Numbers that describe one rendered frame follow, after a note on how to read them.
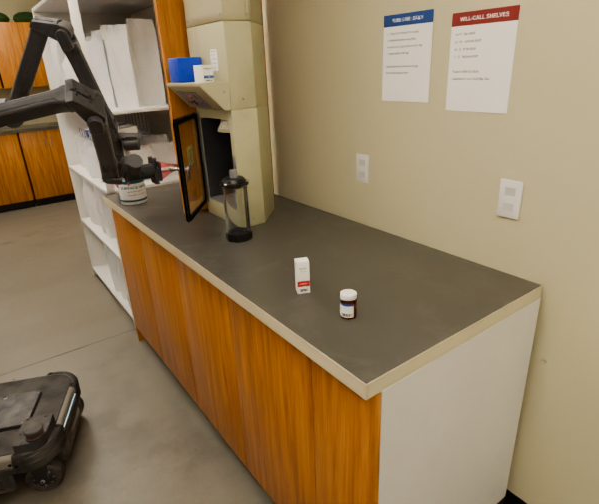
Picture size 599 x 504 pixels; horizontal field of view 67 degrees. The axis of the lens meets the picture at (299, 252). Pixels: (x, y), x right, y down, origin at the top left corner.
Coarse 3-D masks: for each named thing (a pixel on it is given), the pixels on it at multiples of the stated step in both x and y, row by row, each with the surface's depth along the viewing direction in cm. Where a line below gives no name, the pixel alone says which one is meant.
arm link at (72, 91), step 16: (32, 96) 128; (48, 96) 127; (64, 96) 126; (80, 96) 128; (96, 96) 134; (0, 112) 128; (16, 112) 127; (32, 112) 128; (48, 112) 130; (64, 112) 131; (80, 112) 130; (96, 112) 131
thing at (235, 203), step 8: (224, 184) 165; (232, 184) 165; (240, 184) 165; (224, 192) 168; (232, 192) 166; (240, 192) 167; (224, 200) 170; (232, 200) 168; (240, 200) 168; (224, 208) 172; (232, 208) 169; (240, 208) 169; (232, 216) 170; (240, 216) 170; (248, 216) 173; (232, 224) 171; (240, 224) 171; (248, 224) 174; (232, 232) 173; (240, 232) 172; (248, 232) 175
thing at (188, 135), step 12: (192, 120) 189; (180, 132) 173; (192, 132) 189; (192, 144) 189; (192, 156) 188; (180, 168) 173; (192, 168) 188; (192, 180) 188; (192, 192) 187; (192, 204) 187
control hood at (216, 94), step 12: (168, 84) 184; (180, 84) 174; (192, 84) 166; (204, 84) 162; (216, 84) 164; (228, 84) 168; (180, 96) 188; (204, 96) 169; (216, 96) 166; (228, 96) 168; (216, 108) 174; (228, 108) 170
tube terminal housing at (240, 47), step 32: (192, 32) 180; (224, 32) 161; (256, 32) 174; (224, 64) 166; (256, 64) 175; (256, 96) 176; (256, 128) 179; (256, 160) 183; (256, 192) 188; (256, 224) 192
